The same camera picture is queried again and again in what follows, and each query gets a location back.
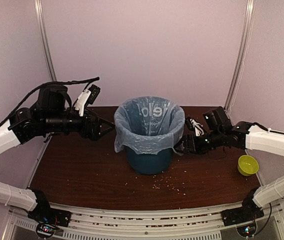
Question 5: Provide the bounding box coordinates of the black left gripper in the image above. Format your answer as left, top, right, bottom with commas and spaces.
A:
42, 106, 115, 141

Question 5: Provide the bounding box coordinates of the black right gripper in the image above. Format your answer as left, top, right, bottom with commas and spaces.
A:
173, 128, 225, 155

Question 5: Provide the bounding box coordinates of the translucent grey plastic bag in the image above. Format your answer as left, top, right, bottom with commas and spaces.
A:
113, 96, 185, 155

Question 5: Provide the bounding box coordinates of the teal plastic trash bin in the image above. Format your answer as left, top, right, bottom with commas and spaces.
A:
124, 146, 173, 175

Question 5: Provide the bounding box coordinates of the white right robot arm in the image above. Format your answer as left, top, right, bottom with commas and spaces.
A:
174, 121, 284, 221

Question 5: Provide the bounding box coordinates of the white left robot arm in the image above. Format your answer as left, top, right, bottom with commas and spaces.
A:
0, 108, 115, 222

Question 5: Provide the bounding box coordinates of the yellow plastic bowl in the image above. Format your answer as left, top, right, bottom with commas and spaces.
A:
237, 155, 260, 177

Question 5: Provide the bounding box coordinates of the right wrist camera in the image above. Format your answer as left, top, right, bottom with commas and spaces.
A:
185, 106, 233, 137

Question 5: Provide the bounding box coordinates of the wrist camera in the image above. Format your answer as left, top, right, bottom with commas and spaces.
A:
185, 106, 233, 137
35, 84, 101, 117

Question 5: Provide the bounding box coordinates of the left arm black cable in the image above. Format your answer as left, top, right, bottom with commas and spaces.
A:
0, 76, 100, 138

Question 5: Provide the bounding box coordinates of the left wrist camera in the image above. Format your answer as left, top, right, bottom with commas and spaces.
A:
35, 84, 101, 117

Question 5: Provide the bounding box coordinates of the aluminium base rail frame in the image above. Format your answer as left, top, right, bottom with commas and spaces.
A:
3, 196, 284, 240

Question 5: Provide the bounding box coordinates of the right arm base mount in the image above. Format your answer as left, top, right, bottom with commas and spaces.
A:
221, 188, 273, 240

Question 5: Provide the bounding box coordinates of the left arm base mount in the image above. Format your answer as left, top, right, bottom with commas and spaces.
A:
26, 189, 72, 240

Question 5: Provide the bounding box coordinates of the left aluminium corner post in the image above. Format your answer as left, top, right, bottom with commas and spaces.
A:
34, 0, 57, 82

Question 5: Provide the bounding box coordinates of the aluminium corner post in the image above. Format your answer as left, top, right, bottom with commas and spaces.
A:
224, 0, 255, 113
34, 0, 57, 82

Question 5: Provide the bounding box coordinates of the right aluminium corner post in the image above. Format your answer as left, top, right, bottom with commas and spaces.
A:
224, 0, 255, 113

